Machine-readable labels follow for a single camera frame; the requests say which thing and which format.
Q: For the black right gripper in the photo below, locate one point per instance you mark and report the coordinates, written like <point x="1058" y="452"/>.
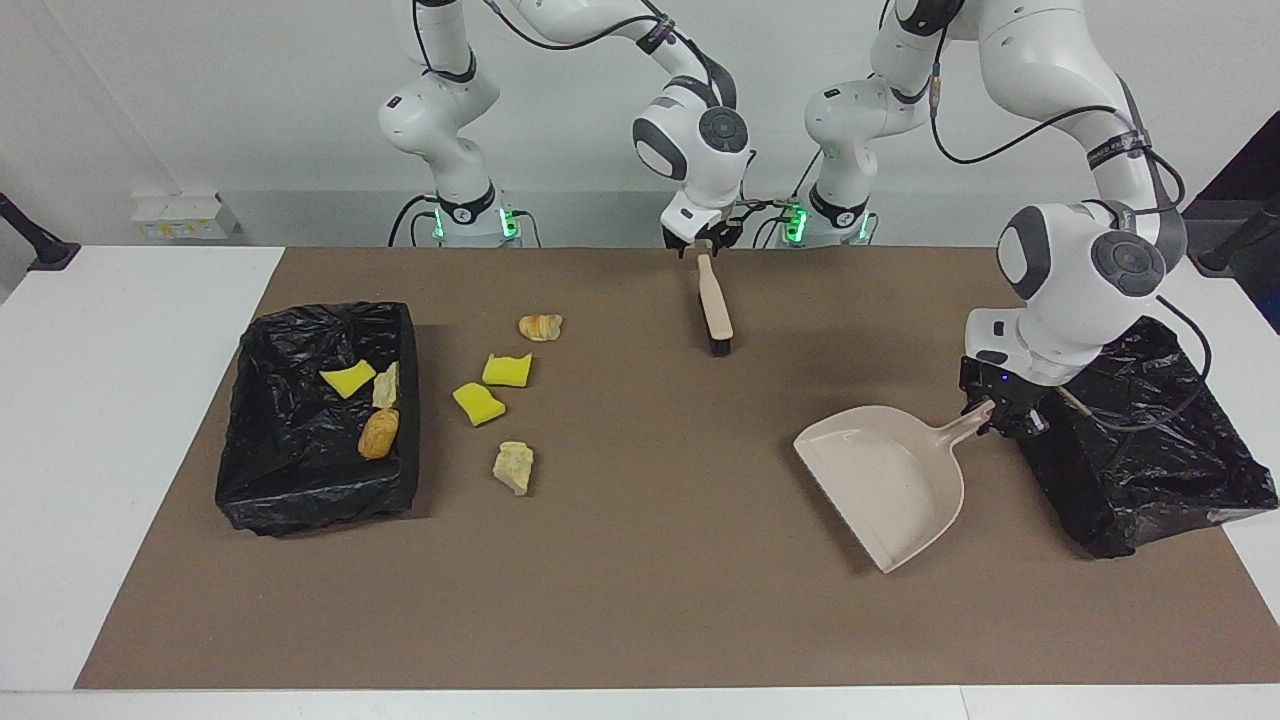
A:
<point x="715" y="230"/>

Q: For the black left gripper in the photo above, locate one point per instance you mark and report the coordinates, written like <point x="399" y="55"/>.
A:
<point x="1000" y="385"/>

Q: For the beige brush with black bristles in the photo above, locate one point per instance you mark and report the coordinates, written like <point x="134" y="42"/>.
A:
<point x="715" y="300"/>

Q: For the beige plastic dustpan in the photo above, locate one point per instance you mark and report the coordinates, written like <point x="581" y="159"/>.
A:
<point x="890" y="480"/>

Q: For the yellow sponge piece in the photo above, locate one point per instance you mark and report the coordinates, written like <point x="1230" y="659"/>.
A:
<point x="347" y="380"/>
<point x="507" y="370"/>
<point x="478" y="404"/>

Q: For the pale striped bread chunk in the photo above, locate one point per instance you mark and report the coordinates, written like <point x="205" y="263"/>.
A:
<point x="386" y="385"/>

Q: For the brown bread roll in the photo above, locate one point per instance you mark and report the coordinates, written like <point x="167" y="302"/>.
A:
<point x="379" y="434"/>

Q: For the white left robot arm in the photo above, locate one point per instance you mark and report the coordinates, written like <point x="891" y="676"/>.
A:
<point x="1080" y="260"/>

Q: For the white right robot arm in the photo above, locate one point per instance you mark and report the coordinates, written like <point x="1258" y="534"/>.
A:
<point x="700" y="140"/>

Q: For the bin lined with black bag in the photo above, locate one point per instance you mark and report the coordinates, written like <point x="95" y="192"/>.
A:
<point x="1150" y="470"/>
<point x="290" y="460"/>

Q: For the orange striped croissant piece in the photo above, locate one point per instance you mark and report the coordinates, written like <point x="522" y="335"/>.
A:
<point x="540" y="327"/>

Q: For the black clamp stand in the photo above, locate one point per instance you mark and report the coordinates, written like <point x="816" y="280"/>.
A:
<point x="40" y="248"/>
<point x="1235" y="245"/>

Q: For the dark panel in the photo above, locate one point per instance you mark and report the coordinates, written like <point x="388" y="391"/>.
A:
<point x="1250" y="165"/>

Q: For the brown table mat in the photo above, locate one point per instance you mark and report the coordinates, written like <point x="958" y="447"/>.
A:
<point x="640" y="620"/>

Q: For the white wall socket box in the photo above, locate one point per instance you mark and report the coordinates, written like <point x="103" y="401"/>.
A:
<point x="185" y="217"/>

